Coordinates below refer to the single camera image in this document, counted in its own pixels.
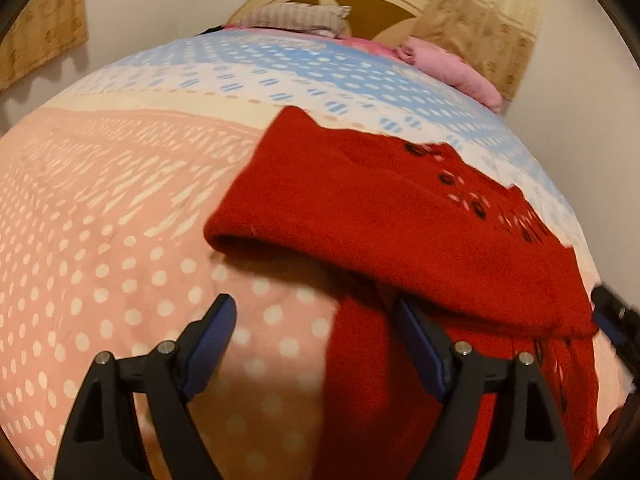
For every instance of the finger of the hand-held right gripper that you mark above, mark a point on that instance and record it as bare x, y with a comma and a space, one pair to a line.
612, 312

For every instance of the red knit cardigan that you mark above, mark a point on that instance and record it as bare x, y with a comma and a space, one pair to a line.
400, 240

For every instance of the dotted pink and blue blanket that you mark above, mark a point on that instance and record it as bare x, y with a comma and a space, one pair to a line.
125, 220

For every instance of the pink pillow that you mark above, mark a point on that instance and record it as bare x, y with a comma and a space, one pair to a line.
450, 67

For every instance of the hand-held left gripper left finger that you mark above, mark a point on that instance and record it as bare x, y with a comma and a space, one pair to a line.
212, 337

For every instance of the beige patterned curtain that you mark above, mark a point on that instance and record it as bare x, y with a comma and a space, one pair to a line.
42, 25
480, 15

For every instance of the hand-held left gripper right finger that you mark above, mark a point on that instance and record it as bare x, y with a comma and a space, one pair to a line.
419, 345

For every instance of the wooden headboard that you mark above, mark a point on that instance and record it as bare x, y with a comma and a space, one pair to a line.
360, 0

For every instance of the striped pillow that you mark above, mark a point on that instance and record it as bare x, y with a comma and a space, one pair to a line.
295, 16

